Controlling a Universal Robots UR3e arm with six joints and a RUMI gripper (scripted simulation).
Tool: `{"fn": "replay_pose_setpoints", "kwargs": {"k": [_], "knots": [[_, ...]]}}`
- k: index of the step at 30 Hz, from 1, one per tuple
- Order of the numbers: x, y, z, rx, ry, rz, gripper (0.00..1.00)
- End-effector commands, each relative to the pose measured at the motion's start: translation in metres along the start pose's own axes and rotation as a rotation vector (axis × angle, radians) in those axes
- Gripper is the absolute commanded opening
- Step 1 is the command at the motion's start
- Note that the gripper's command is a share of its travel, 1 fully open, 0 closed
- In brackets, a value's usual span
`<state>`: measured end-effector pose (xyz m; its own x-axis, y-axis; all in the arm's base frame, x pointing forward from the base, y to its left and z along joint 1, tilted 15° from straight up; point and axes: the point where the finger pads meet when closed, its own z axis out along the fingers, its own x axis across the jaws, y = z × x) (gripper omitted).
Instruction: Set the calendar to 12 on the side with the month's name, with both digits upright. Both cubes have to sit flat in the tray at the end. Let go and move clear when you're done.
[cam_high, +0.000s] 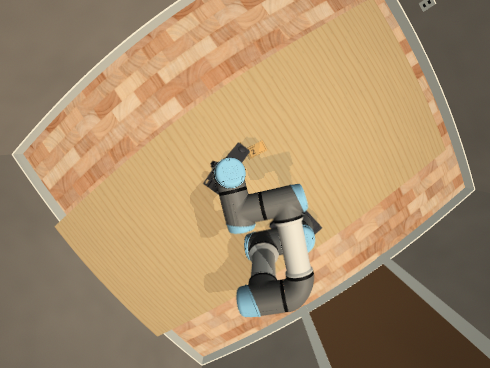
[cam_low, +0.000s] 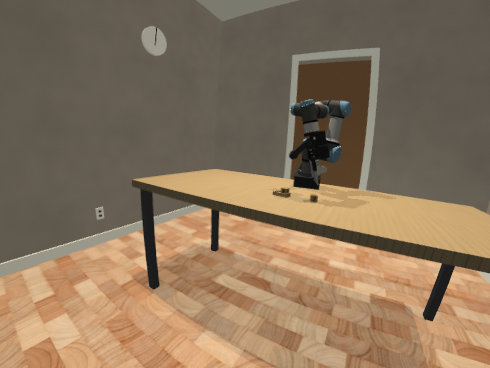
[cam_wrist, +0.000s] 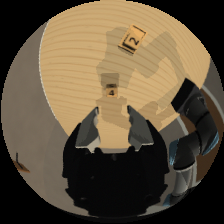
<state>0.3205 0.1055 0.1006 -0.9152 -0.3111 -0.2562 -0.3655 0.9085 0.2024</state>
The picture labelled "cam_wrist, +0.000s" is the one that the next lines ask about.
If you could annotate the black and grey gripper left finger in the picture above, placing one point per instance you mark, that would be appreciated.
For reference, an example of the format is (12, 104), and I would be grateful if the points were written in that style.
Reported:
(83, 140)

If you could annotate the wooden number cube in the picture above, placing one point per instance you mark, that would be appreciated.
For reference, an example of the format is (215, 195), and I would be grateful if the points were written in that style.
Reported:
(132, 41)
(111, 90)

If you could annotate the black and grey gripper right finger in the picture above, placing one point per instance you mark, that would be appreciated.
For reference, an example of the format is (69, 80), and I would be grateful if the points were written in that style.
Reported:
(144, 137)

